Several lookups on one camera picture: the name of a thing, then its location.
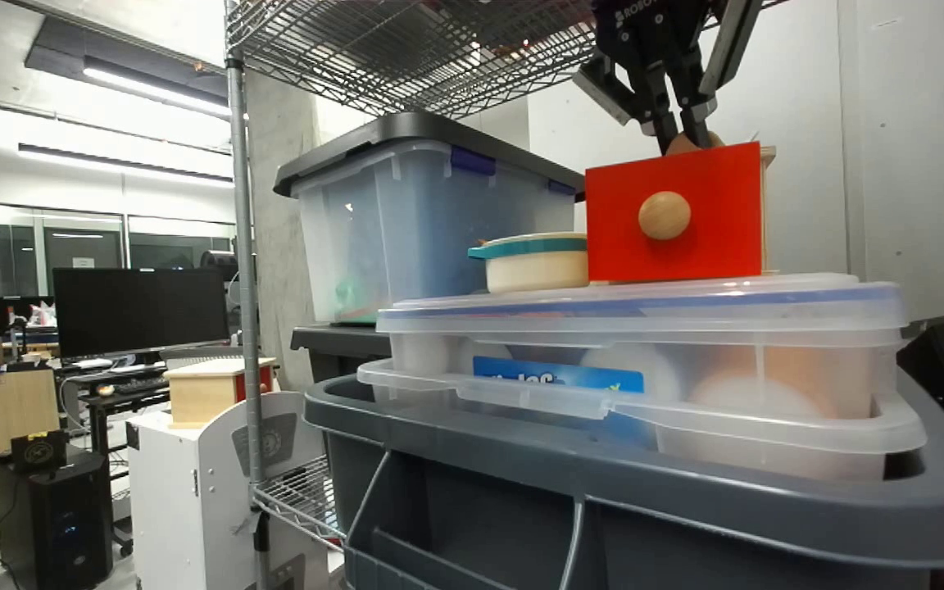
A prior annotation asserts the clear bin with grey lid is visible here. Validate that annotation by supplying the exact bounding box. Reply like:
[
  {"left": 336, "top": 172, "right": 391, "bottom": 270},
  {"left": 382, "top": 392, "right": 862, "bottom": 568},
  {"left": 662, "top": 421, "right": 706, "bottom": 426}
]
[{"left": 275, "top": 110, "right": 582, "bottom": 325}]

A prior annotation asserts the black computer monitor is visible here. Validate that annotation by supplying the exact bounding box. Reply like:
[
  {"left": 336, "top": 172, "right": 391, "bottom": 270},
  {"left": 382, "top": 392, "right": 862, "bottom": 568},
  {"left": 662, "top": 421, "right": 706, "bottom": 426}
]
[{"left": 53, "top": 270, "right": 230, "bottom": 358}]

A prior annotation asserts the clear flat lidded container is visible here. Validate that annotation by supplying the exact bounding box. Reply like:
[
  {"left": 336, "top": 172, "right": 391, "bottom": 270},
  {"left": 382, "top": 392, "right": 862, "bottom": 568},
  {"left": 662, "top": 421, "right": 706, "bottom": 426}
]
[{"left": 377, "top": 273, "right": 906, "bottom": 421}]

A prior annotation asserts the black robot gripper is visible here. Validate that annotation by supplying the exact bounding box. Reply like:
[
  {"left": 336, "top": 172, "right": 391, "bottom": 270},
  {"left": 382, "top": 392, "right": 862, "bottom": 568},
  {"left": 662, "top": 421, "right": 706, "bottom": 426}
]
[{"left": 572, "top": 0, "right": 762, "bottom": 153}]

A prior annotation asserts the white cabinet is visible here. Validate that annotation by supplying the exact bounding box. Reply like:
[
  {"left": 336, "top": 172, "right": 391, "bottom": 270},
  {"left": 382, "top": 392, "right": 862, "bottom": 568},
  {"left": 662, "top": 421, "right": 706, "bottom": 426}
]
[{"left": 129, "top": 403, "right": 327, "bottom": 590}]

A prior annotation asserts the grey storage tote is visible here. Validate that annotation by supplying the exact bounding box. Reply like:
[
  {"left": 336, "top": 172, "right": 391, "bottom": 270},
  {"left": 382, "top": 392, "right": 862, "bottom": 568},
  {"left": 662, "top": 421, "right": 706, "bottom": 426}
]
[{"left": 304, "top": 378, "right": 944, "bottom": 590}]

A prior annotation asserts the wire metal shelf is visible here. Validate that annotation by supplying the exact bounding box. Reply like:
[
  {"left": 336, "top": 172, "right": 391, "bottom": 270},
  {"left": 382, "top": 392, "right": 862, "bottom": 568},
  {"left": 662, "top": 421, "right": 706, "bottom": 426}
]
[{"left": 219, "top": 0, "right": 792, "bottom": 550}]

